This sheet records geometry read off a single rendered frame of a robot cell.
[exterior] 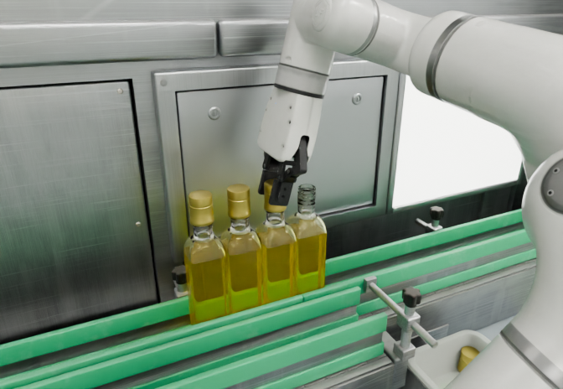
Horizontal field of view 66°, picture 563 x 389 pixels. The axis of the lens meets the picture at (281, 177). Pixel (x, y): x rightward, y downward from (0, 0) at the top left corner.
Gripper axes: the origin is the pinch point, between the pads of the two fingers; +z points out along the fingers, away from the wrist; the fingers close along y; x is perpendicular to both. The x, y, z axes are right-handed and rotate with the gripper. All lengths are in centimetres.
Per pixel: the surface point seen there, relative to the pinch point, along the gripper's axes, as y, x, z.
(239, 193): 1.3, -6.3, 0.9
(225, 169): -12.9, -3.5, 1.8
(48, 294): -16.7, -29.2, 28.6
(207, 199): 1.1, -10.8, 2.3
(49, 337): -3.8, -28.8, 27.4
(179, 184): -12.3, -11.3, 5.0
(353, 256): -3.2, 22.5, 13.9
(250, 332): 6.0, -1.3, 21.8
